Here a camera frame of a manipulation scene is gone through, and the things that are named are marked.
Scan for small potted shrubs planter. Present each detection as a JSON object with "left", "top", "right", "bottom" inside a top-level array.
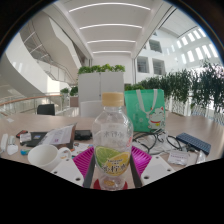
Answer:
[{"left": 59, "top": 85, "right": 80, "bottom": 108}]

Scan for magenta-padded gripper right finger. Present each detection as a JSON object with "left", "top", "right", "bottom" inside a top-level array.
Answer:
[{"left": 129, "top": 145, "right": 177, "bottom": 188}]

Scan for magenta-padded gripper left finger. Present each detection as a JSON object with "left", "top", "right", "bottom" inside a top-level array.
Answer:
[{"left": 50, "top": 146, "right": 98, "bottom": 189}]

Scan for tangled black cables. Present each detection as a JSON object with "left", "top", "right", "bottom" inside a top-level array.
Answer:
[{"left": 132, "top": 129, "right": 184, "bottom": 155}]

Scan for white plastic packet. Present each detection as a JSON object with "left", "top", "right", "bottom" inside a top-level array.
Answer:
[{"left": 19, "top": 132, "right": 33, "bottom": 144}]

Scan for green hedge plants row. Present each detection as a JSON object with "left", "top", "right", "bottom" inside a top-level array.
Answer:
[{"left": 124, "top": 59, "right": 224, "bottom": 118}]

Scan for black phone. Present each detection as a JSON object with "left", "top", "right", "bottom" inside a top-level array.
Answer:
[{"left": 73, "top": 129, "right": 93, "bottom": 141}]

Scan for open printed booklet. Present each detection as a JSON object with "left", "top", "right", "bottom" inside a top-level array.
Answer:
[{"left": 39, "top": 123, "right": 78, "bottom": 150}]

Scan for clear drink bottle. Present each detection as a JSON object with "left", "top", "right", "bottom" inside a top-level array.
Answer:
[{"left": 91, "top": 91, "right": 134, "bottom": 192}]

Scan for white chair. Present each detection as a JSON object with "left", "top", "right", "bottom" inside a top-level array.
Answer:
[{"left": 79, "top": 100, "right": 105, "bottom": 118}]

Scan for white planter cabinet with greenery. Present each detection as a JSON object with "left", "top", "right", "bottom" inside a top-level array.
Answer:
[{"left": 77, "top": 63, "right": 126, "bottom": 108}]

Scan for green tote bag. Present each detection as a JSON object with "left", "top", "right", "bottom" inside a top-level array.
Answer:
[{"left": 124, "top": 88, "right": 167, "bottom": 134}]

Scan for black chair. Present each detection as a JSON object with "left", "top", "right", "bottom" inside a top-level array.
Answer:
[{"left": 36, "top": 103, "right": 56, "bottom": 116}]

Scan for white tissue packet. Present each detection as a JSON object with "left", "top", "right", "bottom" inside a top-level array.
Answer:
[{"left": 166, "top": 149, "right": 191, "bottom": 167}]

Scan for white ceramic mug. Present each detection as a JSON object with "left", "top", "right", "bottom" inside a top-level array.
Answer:
[{"left": 27, "top": 144, "right": 73, "bottom": 173}]

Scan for ceiling strip lights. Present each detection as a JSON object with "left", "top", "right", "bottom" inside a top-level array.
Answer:
[{"left": 68, "top": 2, "right": 152, "bottom": 54}]

